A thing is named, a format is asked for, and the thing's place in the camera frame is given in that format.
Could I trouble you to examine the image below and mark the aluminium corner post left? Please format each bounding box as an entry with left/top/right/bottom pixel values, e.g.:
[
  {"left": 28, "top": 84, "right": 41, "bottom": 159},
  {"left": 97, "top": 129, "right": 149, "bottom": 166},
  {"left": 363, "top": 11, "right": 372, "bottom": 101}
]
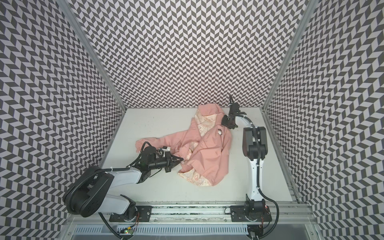
[{"left": 56, "top": 0, "right": 127, "bottom": 112}]

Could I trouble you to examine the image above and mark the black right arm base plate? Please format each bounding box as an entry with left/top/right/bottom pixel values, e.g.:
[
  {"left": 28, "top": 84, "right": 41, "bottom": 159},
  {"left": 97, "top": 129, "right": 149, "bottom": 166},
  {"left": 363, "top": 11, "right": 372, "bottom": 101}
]
[{"left": 229, "top": 206, "right": 273, "bottom": 223}]

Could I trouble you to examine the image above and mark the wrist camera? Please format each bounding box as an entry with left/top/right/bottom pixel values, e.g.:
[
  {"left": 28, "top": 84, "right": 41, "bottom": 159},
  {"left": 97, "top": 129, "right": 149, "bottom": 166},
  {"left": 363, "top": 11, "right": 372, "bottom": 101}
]
[
  {"left": 228, "top": 95, "right": 246, "bottom": 118},
  {"left": 159, "top": 146, "right": 171, "bottom": 154}
]

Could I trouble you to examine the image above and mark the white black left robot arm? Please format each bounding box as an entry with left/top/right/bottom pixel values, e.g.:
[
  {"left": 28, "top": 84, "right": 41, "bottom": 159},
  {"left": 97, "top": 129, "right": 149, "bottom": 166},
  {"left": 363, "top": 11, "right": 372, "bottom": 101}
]
[{"left": 63, "top": 142, "right": 184, "bottom": 222}]

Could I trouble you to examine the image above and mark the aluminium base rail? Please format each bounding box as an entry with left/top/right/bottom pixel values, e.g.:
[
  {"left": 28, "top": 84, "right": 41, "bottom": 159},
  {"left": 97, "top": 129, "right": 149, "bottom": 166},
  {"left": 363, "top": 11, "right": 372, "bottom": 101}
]
[{"left": 64, "top": 201, "right": 319, "bottom": 226}]

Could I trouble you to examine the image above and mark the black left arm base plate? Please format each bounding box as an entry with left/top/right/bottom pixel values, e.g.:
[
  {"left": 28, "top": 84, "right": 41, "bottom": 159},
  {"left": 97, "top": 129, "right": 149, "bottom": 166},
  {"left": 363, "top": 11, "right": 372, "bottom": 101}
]
[{"left": 109, "top": 206, "right": 153, "bottom": 223}]

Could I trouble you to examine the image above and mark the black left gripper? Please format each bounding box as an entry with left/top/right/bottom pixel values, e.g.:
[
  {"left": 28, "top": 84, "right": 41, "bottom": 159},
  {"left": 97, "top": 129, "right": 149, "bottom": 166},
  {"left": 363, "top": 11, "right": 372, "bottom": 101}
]
[{"left": 147, "top": 150, "right": 184, "bottom": 172}]

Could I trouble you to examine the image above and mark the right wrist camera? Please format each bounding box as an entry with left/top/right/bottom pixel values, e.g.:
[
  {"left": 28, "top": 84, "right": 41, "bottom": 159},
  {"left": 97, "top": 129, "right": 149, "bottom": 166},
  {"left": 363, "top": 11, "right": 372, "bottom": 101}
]
[{"left": 228, "top": 95, "right": 246, "bottom": 118}]

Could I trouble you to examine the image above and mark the aluminium corner post right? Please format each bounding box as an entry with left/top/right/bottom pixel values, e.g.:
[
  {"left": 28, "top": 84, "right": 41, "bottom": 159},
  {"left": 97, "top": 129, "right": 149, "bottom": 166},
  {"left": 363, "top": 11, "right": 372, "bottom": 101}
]
[{"left": 262, "top": 0, "right": 319, "bottom": 112}]

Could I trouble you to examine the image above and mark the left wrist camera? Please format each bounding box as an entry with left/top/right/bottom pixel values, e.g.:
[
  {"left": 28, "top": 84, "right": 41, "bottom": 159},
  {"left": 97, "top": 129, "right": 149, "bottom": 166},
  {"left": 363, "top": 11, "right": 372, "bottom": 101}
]
[{"left": 159, "top": 146, "right": 171, "bottom": 154}]

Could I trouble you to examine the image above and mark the pink Snoopy zip jacket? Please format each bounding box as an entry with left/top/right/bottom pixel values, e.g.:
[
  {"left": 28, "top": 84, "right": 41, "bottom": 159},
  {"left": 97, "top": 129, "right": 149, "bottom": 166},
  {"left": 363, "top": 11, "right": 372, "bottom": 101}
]
[{"left": 135, "top": 104, "right": 232, "bottom": 187}]

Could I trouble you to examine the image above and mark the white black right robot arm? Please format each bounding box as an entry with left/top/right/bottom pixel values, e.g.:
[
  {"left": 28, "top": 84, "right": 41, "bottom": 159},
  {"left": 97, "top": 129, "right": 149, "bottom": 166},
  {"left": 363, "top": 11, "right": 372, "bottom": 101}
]
[{"left": 222, "top": 114, "right": 272, "bottom": 222}]

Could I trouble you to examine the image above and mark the aluminium corner post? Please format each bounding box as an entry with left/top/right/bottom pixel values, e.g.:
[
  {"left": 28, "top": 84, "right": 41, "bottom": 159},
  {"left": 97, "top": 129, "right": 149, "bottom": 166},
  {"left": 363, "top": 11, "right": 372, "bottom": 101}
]
[
  {"left": 56, "top": 0, "right": 127, "bottom": 112},
  {"left": 262, "top": 0, "right": 319, "bottom": 112}
]

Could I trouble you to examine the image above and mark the black left corrugated cable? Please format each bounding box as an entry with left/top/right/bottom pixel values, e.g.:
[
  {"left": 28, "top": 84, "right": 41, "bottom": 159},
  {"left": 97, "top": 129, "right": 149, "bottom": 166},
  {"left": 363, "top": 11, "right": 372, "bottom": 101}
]
[{"left": 62, "top": 140, "right": 154, "bottom": 215}]

